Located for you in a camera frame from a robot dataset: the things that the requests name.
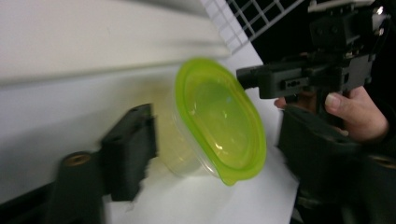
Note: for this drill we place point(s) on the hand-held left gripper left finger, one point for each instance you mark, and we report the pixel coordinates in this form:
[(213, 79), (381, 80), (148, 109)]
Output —
[(127, 149)]

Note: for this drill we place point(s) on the yellow-green lidded plastic container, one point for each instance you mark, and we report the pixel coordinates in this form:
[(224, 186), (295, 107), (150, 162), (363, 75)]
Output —
[(218, 118)]

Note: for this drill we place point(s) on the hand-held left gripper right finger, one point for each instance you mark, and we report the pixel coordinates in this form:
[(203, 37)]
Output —
[(330, 174)]

